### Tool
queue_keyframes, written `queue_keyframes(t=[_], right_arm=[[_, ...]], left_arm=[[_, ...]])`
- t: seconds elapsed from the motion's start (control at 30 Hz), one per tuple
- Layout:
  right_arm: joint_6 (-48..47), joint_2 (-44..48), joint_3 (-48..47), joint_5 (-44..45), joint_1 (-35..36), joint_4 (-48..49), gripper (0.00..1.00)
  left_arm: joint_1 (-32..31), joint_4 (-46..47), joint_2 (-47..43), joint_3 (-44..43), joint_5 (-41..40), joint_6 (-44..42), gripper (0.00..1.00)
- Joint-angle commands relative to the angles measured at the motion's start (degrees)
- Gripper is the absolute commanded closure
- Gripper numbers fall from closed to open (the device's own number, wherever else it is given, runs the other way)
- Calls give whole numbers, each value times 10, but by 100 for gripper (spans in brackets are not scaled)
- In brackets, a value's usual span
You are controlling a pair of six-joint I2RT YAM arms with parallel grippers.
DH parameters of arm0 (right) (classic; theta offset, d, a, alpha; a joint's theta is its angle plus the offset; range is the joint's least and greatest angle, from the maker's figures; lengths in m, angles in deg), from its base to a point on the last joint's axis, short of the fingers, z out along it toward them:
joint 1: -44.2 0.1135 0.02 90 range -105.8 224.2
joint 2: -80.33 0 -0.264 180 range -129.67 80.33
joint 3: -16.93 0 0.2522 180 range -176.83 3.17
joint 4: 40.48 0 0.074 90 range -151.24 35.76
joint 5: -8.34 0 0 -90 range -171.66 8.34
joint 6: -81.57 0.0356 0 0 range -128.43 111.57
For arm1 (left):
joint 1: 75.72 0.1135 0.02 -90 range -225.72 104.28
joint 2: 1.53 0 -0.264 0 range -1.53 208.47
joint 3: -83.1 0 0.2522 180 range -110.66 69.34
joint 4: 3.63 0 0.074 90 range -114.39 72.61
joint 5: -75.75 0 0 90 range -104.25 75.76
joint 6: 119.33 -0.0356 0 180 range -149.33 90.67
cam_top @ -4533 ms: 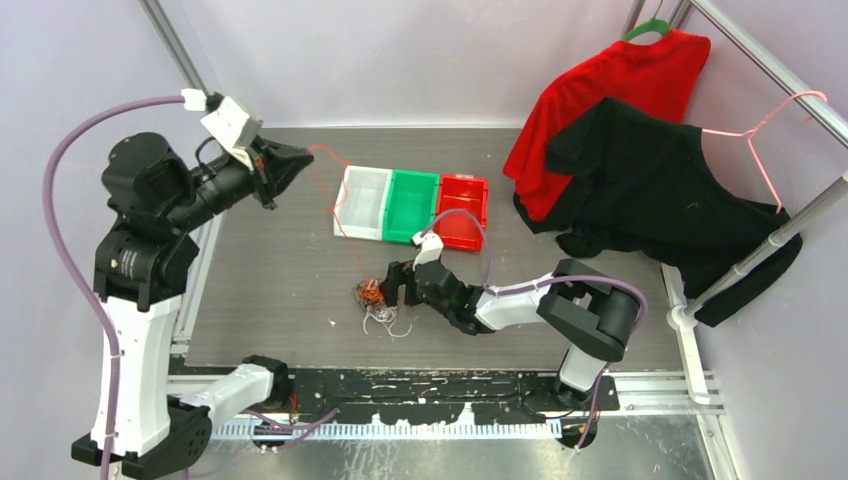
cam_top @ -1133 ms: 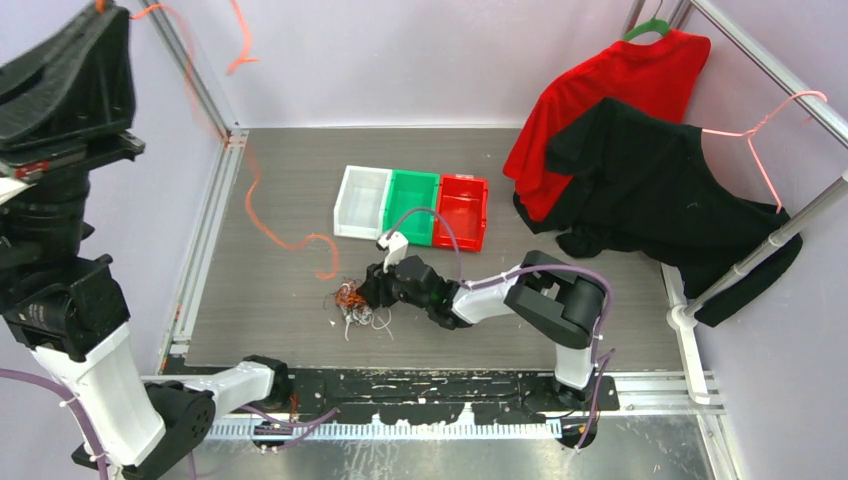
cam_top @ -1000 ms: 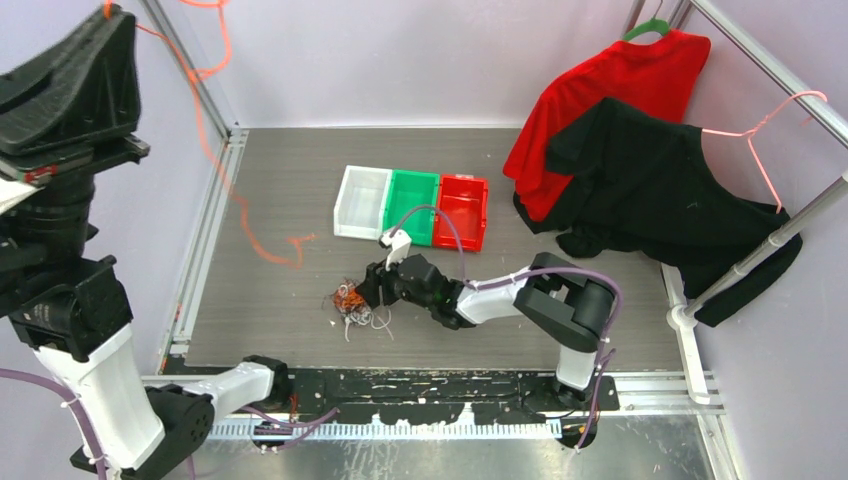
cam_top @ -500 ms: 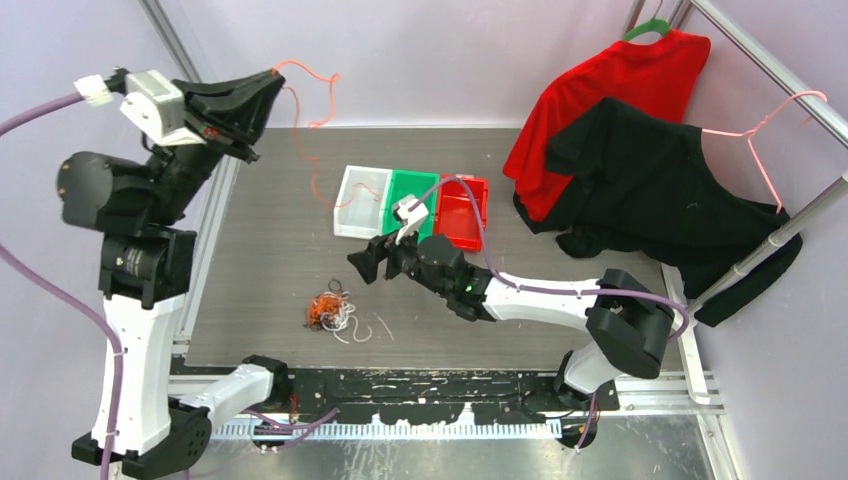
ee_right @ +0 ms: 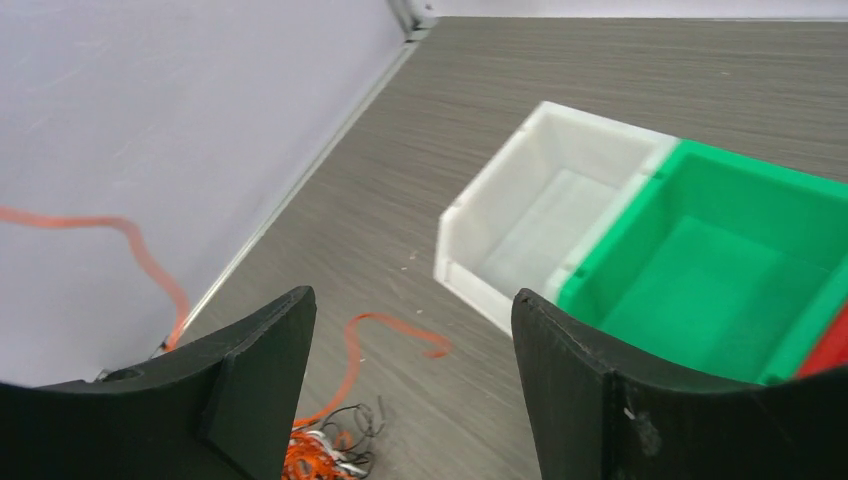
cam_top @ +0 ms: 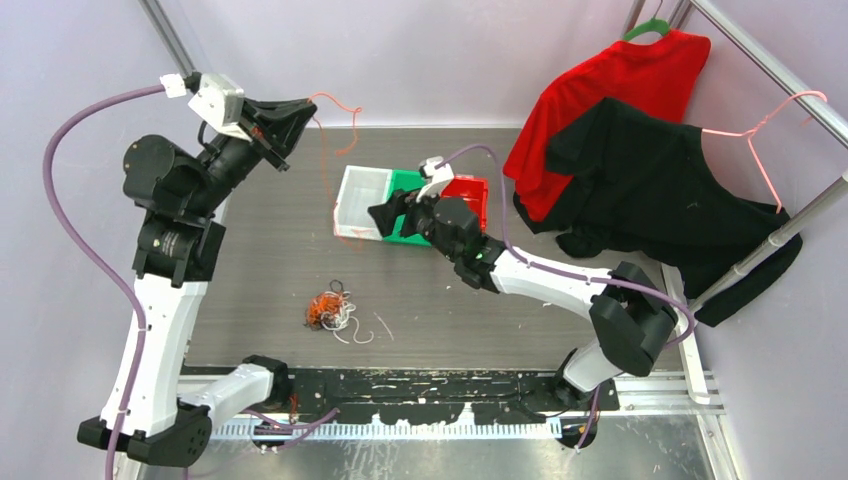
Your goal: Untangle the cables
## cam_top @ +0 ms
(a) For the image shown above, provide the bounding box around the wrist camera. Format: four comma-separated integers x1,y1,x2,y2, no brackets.
159,72,249,141
416,156,455,203

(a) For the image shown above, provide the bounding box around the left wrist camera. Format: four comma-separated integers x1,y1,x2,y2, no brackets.
159,72,249,141

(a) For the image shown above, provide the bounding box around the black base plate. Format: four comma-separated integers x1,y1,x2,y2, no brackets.
251,368,591,426

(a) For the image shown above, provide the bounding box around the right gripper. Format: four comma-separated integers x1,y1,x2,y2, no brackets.
368,182,461,265

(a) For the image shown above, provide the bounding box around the white plastic bin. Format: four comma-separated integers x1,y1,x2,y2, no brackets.
333,165,392,241

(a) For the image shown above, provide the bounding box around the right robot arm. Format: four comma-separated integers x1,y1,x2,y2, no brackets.
367,190,677,411

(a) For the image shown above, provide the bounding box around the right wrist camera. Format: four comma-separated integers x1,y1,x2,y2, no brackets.
416,156,455,203

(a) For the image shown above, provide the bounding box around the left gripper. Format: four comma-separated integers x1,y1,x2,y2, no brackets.
185,98,316,219

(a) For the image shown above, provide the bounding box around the red plastic bin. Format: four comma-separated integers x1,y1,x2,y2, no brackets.
442,175,489,232

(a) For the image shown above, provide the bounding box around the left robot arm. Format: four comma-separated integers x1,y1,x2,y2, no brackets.
77,99,317,468

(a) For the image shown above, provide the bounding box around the green plastic bin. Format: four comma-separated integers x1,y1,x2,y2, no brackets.
382,169,439,248

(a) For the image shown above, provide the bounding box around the green hanger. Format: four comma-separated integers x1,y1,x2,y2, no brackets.
621,0,672,42

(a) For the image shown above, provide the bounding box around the orange cable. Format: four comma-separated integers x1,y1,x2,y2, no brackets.
308,91,379,252

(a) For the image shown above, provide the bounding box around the metal clothes rack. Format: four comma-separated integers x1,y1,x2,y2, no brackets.
621,0,848,318

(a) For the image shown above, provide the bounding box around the cable bundle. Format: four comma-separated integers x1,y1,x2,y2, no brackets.
303,280,376,346

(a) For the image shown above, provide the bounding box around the pink hanger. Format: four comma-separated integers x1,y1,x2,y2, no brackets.
700,90,829,215

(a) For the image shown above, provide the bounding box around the black t-shirt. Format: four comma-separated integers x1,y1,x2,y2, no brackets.
531,98,789,300

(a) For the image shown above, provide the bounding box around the red t-shirt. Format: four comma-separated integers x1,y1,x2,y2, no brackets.
502,30,711,233

